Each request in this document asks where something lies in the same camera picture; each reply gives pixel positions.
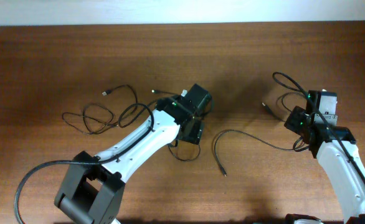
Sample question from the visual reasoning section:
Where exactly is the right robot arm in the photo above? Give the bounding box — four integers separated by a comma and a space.
284, 90, 365, 223

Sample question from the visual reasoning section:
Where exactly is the black USB cable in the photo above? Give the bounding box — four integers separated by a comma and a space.
212, 101, 310, 177

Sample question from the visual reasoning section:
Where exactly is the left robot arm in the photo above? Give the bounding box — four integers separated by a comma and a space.
54, 84, 212, 224

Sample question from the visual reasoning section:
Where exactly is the thin black separated cable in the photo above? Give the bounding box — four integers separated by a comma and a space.
61, 84, 140, 136

